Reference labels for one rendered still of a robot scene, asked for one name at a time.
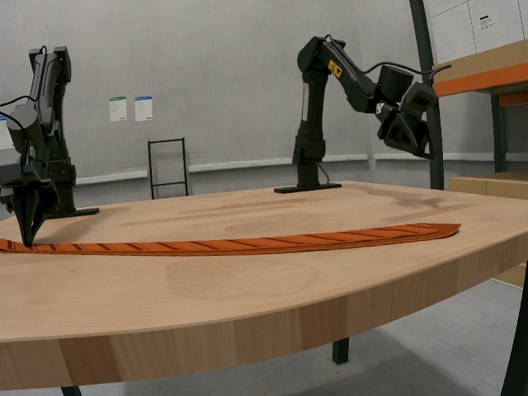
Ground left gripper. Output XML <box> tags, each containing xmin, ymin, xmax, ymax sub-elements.
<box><xmin>377</xmin><ymin>84</ymin><xmax>436</xmax><ymax>161</ymax></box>

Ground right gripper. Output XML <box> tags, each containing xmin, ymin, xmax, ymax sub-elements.
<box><xmin>0</xmin><ymin>147</ymin><xmax>59</xmax><ymax>247</ymax></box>

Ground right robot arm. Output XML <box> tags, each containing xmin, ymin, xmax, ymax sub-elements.
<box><xmin>0</xmin><ymin>46</ymin><xmax>99</xmax><ymax>219</ymax></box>

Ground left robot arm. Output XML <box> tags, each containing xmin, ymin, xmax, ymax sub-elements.
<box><xmin>274</xmin><ymin>36</ymin><xmax>439</xmax><ymax>194</ymax></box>

